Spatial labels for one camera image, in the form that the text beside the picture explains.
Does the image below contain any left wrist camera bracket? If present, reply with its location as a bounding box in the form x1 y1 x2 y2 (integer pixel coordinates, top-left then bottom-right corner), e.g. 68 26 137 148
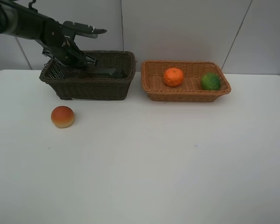
61 21 107 40

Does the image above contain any orange mandarin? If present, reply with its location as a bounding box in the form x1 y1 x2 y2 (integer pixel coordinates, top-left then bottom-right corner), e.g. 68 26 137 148
163 68 184 87

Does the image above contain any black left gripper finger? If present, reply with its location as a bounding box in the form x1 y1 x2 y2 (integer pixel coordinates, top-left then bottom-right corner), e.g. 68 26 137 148
80 52 97 67

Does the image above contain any light orange wicker basket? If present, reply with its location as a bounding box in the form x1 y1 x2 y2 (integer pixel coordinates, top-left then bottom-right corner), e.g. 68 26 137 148
141 60 231 102

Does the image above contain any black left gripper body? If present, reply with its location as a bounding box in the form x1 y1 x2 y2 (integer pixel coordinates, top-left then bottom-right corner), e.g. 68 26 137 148
41 38 88 68

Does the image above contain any dark green rectangular bottle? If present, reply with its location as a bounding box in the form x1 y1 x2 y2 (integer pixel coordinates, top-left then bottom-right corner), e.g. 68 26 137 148
89 68 126 79

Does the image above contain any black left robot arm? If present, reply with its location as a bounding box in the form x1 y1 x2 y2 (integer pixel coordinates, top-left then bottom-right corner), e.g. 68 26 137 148
0 0 107 68

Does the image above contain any round orange bread bun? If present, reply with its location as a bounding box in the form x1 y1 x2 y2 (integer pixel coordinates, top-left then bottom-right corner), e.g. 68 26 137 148
51 106 75 128

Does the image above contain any green lime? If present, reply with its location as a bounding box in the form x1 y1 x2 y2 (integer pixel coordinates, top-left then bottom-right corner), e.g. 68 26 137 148
201 72 221 91

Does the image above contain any dark brown wicker basket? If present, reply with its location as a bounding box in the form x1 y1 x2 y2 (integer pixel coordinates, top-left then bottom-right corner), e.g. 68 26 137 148
39 50 136 100

